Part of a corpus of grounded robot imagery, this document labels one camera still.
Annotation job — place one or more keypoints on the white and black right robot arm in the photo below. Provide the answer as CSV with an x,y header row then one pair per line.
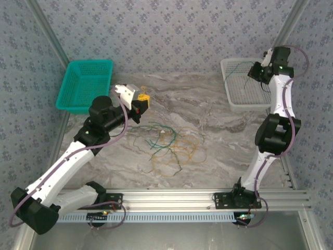
x,y
278,91

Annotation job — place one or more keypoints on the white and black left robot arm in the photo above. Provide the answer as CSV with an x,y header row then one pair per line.
x,y
65,166

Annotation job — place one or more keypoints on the teal plastic basket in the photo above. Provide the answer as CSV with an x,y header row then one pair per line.
x,y
78,86

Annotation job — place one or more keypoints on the white plastic basket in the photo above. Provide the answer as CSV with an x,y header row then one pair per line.
x,y
242,96

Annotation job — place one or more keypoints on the black controller board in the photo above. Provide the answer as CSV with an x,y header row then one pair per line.
x,y
244,218
97,217

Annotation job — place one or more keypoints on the grey metal shelf panel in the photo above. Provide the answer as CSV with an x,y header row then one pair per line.
x,y
169,237

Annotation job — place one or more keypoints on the aluminium frame post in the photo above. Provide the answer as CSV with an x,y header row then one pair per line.
x,y
294,18
49,28

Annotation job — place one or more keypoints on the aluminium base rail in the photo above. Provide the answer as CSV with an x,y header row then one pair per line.
x,y
169,199

